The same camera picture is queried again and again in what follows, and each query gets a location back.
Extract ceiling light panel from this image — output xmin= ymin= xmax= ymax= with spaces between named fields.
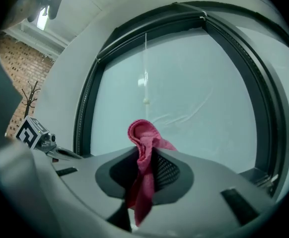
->
xmin=36 ymin=4 xmax=51 ymax=31

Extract black coat rack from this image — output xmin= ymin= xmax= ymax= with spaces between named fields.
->
xmin=21 ymin=80 xmax=42 ymax=120

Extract pink cloth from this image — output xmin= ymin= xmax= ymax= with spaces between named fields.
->
xmin=125 ymin=119 xmax=178 ymax=228

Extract blind cord with white ball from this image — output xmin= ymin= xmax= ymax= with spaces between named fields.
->
xmin=141 ymin=32 xmax=152 ymax=120

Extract black head-worn camera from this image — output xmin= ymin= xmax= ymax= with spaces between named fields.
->
xmin=27 ymin=0 xmax=63 ymax=23

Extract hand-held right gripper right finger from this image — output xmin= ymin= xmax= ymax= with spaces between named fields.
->
xmin=139 ymin=147 xmax=277 ymax=236

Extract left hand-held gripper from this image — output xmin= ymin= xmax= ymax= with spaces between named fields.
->
xmin=14 ymin=116 xmax=83 ymax=161

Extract black window frame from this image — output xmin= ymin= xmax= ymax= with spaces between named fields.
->
xmin=73 ymin=0 xmax=289 ymax=198

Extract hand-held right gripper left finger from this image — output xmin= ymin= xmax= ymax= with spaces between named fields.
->
xmin=51 ymin=146 xmax=140 ymax=220

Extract large frosted window pane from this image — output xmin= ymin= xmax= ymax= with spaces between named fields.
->
xmin=89 ymin=27 xmax=259 ymax=176

